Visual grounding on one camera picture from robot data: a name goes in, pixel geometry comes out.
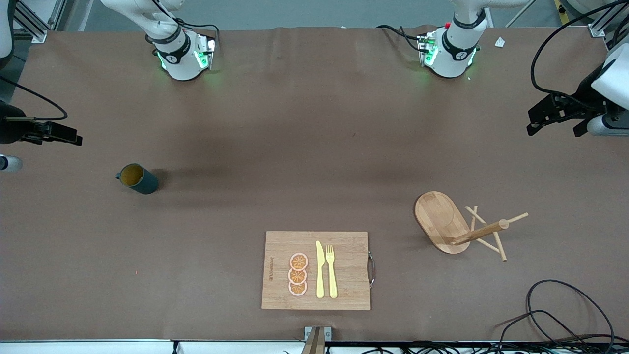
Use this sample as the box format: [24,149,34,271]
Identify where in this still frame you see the yellow plastic fork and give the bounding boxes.
[326,245,339,299]

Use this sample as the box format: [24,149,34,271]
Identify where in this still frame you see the black base cable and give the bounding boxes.
[174,19,220,45]
[376,25,423,52]

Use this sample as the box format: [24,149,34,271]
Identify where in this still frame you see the aluminium frame profile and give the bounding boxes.
[587,0,629,37]
[12,0,67,44]

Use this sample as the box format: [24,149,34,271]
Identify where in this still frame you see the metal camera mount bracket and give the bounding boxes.
[301,326,332,354]

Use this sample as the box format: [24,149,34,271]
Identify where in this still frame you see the black looped table cable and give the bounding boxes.
[491,279,616,354]

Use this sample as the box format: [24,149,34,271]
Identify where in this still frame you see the dark teal cup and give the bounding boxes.
[116,163,159,195]

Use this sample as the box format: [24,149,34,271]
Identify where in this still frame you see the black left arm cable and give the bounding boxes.
[531,0,629,96]

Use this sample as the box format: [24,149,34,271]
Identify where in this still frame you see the black left base cable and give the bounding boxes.
[376,25,423,52]

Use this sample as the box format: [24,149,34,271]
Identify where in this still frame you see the wooden mug tree stand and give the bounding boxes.
[414,191,529,262]

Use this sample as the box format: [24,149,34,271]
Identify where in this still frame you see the black right base cable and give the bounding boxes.
[174,19,220,45]

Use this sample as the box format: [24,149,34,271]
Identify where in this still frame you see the bamboo cutting board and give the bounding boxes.
[261,231,376,311]

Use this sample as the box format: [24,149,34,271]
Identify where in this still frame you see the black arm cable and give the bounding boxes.
[531,0,629,96]
[0,76,68,122]

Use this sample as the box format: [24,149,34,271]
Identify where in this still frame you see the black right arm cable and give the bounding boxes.
[0,76,68,122]

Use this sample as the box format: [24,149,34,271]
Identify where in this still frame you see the yellow plastic knife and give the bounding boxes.
[315,240,326,299]

